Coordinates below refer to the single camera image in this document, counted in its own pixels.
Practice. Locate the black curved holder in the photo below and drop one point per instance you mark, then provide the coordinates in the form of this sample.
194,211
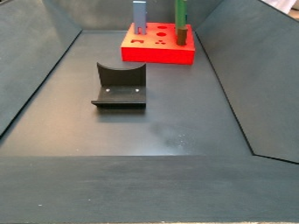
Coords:
122,87

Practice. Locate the green star prism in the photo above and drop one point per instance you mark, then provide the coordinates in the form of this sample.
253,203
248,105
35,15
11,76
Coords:
181,12

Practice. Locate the light blue block peg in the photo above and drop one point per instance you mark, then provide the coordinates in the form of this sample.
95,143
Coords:
139,17

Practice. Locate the red shape sorting board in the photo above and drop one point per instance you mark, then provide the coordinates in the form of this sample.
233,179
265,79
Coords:
157,46

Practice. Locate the brown cylinder peg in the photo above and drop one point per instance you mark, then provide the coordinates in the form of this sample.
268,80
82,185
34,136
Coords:
182,36

